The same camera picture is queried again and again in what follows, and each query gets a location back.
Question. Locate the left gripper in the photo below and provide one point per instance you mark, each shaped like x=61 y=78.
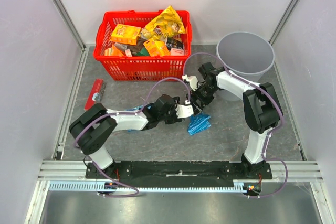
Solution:
x=174 y=118

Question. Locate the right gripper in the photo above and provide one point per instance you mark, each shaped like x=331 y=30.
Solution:
x=199 y=98

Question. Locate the blue trash bag roll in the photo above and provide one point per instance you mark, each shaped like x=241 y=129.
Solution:
x=198 y=123

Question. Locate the torn blue trash bag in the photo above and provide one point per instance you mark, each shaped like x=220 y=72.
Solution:
x=134 y=110

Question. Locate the long red box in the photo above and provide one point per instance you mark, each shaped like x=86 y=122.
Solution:
x=96 y=94

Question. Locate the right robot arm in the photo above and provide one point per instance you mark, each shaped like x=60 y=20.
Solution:
x=262 y=111

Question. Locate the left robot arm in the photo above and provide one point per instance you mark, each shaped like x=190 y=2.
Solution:
x=95 y=126

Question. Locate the grey plastic trash bin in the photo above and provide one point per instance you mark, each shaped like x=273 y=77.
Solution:
x=246 y=54

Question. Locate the red plastic shopping basket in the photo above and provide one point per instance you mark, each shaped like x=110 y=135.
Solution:
x=140 y=66

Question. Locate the small orange carton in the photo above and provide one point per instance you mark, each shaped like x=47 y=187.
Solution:
x=156 y=48

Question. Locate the green packet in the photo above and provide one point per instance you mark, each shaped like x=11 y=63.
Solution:
x=143 y=53

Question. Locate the yellow chips bag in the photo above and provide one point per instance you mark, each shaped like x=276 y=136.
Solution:
x=166 y=25

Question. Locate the orange striped packet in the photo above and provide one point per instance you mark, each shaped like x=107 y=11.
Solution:
x=113 y=51

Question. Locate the orange snack box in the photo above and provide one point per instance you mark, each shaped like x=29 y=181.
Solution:
x=125 y=34

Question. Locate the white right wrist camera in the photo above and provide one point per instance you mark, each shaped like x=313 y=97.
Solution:
x=192 y=81

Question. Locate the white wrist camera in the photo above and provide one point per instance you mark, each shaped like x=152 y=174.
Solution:
x=184 y=110
x=192 y=81

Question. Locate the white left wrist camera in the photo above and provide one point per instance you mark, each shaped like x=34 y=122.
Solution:
x=184 y=110

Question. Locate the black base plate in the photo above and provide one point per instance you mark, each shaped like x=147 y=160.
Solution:
x=186 y=173

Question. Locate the grey slotted cable duct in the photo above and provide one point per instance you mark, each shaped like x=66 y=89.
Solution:
x=110 y=187

